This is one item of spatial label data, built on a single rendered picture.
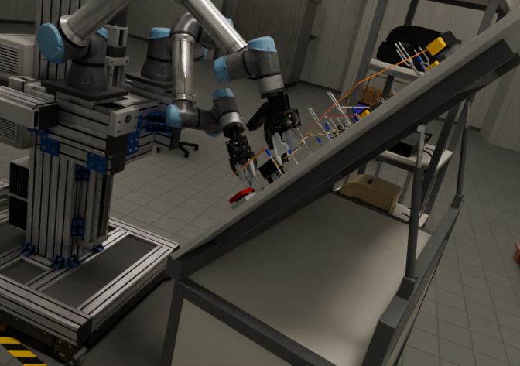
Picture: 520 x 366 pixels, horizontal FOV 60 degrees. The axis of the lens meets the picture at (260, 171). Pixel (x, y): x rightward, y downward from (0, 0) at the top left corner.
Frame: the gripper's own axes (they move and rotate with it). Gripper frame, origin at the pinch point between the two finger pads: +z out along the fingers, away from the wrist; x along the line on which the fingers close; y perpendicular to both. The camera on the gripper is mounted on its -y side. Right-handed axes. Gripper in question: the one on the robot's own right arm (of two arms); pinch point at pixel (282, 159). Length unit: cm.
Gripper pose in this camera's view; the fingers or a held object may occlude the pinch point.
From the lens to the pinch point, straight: 134.8
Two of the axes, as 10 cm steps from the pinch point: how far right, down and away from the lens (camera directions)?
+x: 6.1, -2.7, 7.5
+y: 7.6, -0.7, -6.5
